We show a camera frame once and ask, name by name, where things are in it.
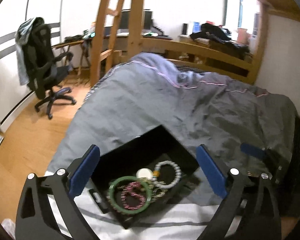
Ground light blue garment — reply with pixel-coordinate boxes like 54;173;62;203
15;17;38;85

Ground pink box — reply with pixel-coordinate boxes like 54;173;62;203
237;27;249;44

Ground white sliding wardrobe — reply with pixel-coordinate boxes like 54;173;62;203
0;0;65;130

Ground grey bead bracelet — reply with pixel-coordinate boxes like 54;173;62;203
154;160;182;189

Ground white round disc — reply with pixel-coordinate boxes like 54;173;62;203
136;168;154;180

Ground black jewelry box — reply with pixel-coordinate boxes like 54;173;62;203
89;124;200;230

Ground large pink bead bracelet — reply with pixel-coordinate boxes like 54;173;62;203
120;191;146;210

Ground wooden bunk bed frame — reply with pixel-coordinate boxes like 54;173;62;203
90;0;300;85

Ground green jade bangle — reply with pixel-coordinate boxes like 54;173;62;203
108;176;151;214

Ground wooden folding table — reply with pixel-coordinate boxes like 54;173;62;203
52;40;90;75

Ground grey white striped duvet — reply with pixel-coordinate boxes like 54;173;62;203
45;52;298;240

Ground grey blanket pink trim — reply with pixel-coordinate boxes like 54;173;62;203
180;72;298;180

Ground window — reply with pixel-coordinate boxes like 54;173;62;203
225;0;262;30

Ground black office chair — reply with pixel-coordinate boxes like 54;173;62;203
21;17;77;120

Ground office desk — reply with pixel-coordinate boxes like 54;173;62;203
102;29;173;55

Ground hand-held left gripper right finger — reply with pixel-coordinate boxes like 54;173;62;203
195;144;283;240

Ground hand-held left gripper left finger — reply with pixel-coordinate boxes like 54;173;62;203
15;144;101;240

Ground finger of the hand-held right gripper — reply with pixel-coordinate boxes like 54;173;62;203
240;144;283;180

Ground wooden bed ladder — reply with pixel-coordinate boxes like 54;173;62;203
90;0;130;85

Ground black clothes pile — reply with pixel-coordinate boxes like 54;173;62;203
190;22;250;53

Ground gold bead bracelet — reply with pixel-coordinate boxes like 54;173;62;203
140;177;165;202

